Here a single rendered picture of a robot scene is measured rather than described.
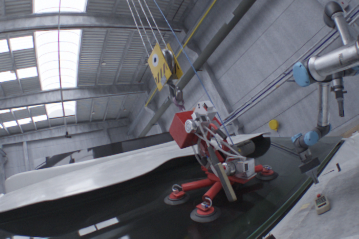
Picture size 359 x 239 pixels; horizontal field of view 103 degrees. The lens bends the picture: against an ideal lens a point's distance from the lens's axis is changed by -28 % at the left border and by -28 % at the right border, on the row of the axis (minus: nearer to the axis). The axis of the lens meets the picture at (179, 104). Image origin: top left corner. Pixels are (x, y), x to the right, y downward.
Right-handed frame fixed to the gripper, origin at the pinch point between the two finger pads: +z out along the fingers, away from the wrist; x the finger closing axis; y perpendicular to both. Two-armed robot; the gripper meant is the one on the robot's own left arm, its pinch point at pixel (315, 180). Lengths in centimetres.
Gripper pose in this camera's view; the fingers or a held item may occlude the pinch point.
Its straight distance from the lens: 132.0
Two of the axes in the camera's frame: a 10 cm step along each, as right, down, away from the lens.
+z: 3.7, 8.6, -3.6
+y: 5.2, 1.3, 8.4
